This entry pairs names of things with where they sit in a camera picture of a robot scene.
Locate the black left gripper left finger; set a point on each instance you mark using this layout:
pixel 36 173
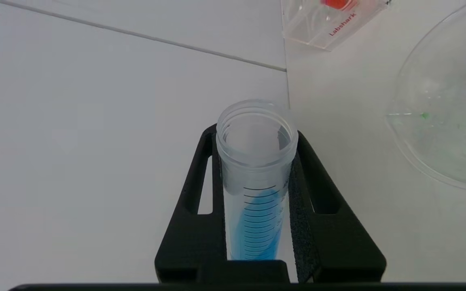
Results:
pixel 194 238

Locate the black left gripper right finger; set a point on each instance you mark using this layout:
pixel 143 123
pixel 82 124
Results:
pixel 330 238

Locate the clear graduated plastic test tube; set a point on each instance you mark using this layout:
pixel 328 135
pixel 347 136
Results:
pixel 257 218

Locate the clear glass beaker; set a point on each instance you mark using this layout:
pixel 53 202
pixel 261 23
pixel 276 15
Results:
pixel 447 133

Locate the clear acrylic test tube rack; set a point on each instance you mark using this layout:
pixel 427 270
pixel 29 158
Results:
pixel 318 28

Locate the red pigment tube white label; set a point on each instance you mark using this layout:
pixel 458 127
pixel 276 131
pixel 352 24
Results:
pixel 338 4

